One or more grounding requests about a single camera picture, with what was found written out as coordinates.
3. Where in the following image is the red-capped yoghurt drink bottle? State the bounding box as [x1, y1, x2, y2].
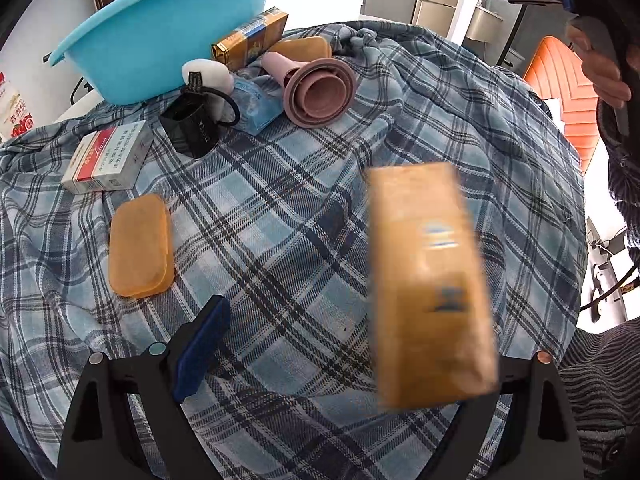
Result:
[0, 72, 38, 141]

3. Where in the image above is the blue plaid cloth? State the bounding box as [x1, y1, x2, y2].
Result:
[0, 20, 588, 480]

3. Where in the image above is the gold blue cigarette box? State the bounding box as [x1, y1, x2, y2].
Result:
[364, 161, 501, 409]
[210, 6, 290, 72]

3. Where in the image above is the blue plastic basin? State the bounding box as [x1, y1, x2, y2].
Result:
[50, 0, 291, 107]

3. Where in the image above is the orange chair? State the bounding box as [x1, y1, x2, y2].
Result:
[522, 36, 601, 176]

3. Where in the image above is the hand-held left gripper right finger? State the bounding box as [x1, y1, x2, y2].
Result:
[452, 352, 586, 480]

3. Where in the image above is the black cable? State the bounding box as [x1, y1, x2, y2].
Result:
[580, 260, 640, 311]

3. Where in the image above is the light blue tissue pack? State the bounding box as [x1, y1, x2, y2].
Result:
[232, 76, 287, 136]

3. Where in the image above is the person's right hand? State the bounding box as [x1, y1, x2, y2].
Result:
[567, 22, 633, 110]

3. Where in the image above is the black clip with hair tie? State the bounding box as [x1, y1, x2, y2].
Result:
[159, 85, 242, 161]

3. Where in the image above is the red white cigarette box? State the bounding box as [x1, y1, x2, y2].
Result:
[61, 120, 153, 195]

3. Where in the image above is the pink collapsible cup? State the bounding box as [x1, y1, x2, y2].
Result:
[261, 51, 357, 129]

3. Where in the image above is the white washbasin cabinet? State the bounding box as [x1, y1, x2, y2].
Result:
[467, 0, 506, 43]

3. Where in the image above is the person's dark striped clothing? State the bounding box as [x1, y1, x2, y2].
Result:
[555, 317, 640, 480]

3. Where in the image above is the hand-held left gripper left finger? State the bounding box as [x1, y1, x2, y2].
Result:
[57, 294, 232, 480]

